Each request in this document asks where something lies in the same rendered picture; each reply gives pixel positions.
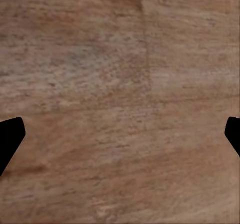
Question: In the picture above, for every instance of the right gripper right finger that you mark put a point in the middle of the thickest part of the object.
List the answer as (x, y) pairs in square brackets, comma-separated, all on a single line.
[(232, 132)]

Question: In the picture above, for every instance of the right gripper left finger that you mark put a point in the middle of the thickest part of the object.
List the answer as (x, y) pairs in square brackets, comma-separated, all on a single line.
[(12, 132)]

